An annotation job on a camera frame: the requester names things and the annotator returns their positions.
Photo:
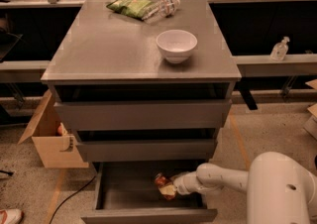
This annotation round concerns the grey top drawer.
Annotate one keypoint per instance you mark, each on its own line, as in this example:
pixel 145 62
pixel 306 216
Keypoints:
pixel 143 115

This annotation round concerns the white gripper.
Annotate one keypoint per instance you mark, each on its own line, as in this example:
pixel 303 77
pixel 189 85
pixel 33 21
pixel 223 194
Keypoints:
pixel 183 185

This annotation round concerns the grey drawer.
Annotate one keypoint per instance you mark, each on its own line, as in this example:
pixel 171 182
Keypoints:
pixel 143 115
pixel 157 150
pixel 125 193

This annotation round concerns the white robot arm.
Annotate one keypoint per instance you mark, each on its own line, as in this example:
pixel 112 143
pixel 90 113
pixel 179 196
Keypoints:
pixel 279 190

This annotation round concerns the white bowl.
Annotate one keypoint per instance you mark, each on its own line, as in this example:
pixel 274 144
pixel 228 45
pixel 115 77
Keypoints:
pixel 176 46

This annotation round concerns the hand sanitizer pump bottle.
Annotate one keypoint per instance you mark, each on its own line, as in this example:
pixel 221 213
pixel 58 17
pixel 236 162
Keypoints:
pixel 280 50

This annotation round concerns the cardboard box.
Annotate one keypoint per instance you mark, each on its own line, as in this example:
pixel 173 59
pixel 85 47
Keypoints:
pixel 55 146

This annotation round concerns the red coke can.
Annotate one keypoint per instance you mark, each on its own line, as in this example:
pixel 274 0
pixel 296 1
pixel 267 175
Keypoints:
pixel 161 180

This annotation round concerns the clear plastic water bottle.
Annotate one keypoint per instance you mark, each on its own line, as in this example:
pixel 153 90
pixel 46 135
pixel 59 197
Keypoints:
pixel 160 10

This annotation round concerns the white sneaker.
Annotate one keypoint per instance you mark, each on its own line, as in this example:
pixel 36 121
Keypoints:
pixel 10 216

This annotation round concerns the grey drawer cabinet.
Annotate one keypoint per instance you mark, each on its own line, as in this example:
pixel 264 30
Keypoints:
pixel 108 57

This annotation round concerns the grey shelf rail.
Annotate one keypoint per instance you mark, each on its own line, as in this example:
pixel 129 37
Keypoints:
pixel 22 71

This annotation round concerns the grey bottom drawer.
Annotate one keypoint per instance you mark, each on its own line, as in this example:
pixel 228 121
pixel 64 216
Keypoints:
pixel 125 193

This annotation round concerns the grey middle drawer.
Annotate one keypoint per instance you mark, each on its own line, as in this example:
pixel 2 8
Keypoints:
pixel 157 150

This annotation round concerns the green chip bag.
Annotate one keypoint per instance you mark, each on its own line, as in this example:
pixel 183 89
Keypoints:
pixel 131 8

